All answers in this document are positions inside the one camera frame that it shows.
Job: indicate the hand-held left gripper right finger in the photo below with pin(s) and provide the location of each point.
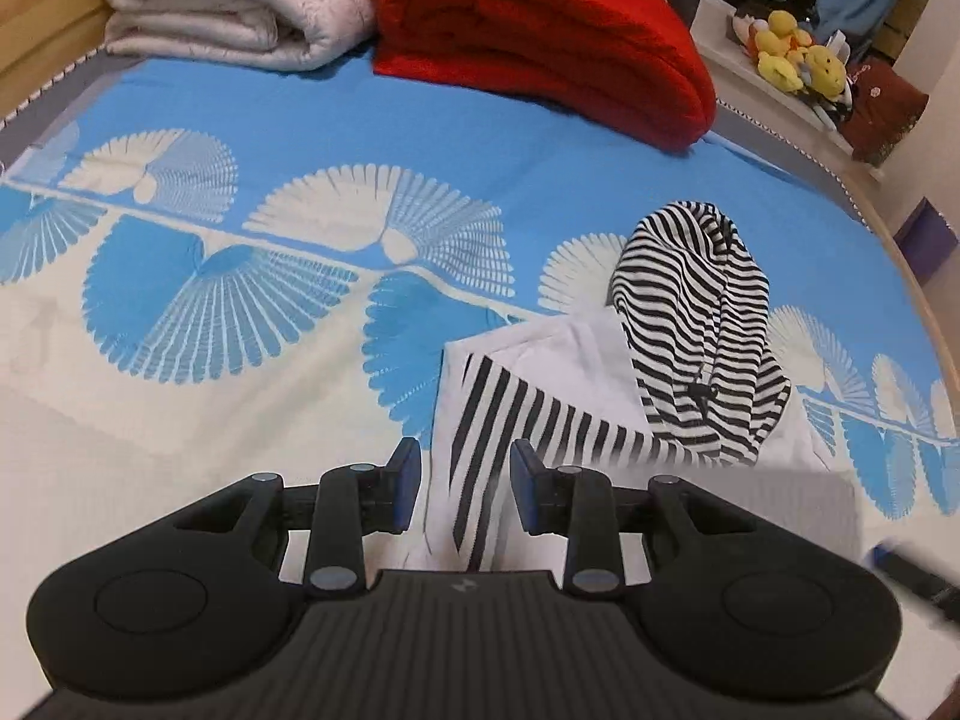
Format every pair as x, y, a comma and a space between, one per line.
523, 495

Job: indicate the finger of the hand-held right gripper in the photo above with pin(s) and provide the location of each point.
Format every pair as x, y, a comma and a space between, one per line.
911, 577

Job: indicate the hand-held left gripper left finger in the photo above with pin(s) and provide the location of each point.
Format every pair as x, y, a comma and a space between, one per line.
409, 486

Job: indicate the striped white small hoodie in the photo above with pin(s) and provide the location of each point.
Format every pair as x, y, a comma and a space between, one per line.
675, 330

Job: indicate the purple box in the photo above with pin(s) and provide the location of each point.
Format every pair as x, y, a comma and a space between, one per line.
924, 240

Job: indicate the blue white patterned blanket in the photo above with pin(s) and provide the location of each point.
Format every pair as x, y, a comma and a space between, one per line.
262, 165

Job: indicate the red folded blanket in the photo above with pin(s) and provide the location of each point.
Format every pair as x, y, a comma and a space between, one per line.
540, 30

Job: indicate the dark red bag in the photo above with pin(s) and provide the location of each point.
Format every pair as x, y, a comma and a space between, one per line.
885, 112

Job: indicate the white ledge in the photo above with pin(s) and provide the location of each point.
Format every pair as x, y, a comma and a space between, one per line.
750, 82

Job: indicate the white folded quilt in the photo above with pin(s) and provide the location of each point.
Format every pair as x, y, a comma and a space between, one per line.
225, 4

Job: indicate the yellow plush toys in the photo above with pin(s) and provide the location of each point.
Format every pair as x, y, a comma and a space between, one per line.
799, 52

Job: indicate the wooden drawer cabinet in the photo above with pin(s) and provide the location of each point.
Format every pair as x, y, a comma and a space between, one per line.
909, 19

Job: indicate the wooden bed frame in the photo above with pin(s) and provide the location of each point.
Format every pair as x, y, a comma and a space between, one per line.
45, 37

